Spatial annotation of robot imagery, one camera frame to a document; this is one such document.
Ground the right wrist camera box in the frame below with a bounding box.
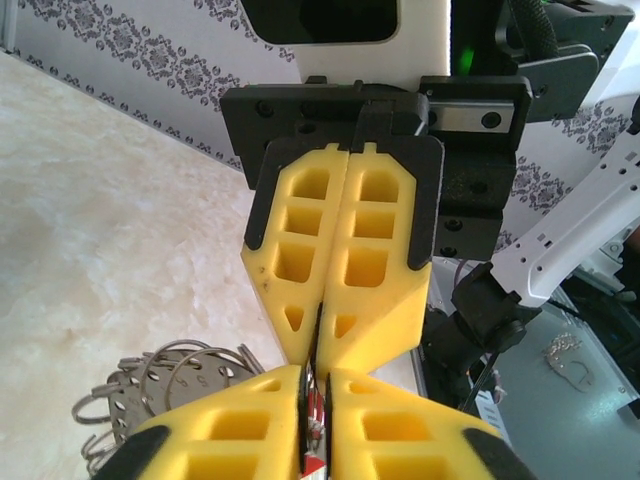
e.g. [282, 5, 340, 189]
[239, 0, 402, 47]

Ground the silver oval keyring holder plate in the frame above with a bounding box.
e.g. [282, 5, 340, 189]
[72, 339, 267, 480]

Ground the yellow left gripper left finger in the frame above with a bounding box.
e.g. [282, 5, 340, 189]
[92, 364, 307, 480]

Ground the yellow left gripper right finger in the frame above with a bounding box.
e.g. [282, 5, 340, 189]
[325, 368, 539, 480]

